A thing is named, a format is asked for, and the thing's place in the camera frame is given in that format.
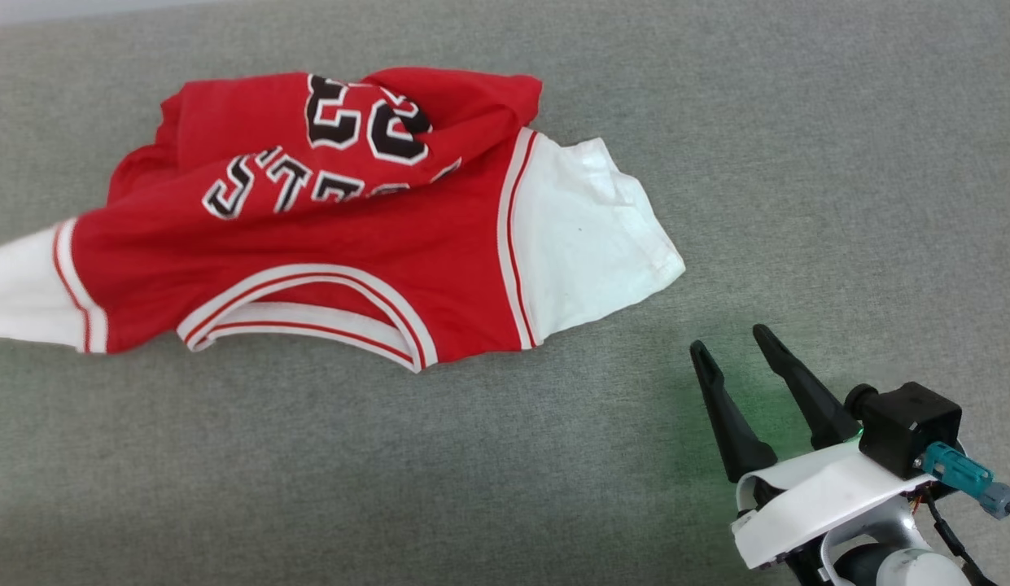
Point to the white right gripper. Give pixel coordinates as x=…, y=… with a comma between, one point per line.
x=822, y=496

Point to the red basketball jersey white sleeves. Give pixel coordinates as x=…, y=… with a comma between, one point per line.
x=309, y=244

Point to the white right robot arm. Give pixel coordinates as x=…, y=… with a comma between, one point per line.
x=887, y=561

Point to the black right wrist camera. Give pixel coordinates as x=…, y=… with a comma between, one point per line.
x=907, y=423

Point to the teal right camera connector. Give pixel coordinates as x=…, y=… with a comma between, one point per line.
x=956, y=472

